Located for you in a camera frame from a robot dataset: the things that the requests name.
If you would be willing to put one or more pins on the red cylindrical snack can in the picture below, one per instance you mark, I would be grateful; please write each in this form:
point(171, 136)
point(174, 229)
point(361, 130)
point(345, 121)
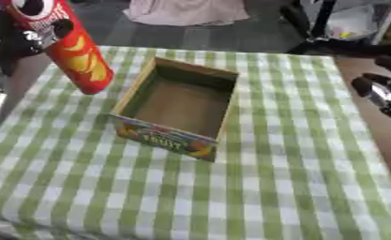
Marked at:
point(79, 61)

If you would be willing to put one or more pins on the black tripod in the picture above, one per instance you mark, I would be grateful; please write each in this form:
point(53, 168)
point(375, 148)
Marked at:
point(313, 37)

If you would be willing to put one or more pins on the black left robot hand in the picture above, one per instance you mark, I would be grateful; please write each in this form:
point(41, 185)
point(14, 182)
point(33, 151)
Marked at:
point(9, 47)

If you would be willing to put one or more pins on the white plastic bag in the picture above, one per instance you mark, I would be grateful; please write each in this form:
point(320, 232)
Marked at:
point(350, 22)

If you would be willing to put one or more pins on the tan cardboard box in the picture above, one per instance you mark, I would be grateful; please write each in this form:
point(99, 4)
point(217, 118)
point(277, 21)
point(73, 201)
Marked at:
point(182, 103)

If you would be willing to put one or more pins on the pale pink fabric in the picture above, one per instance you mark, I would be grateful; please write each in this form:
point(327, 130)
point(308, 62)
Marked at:
point(187, 11)

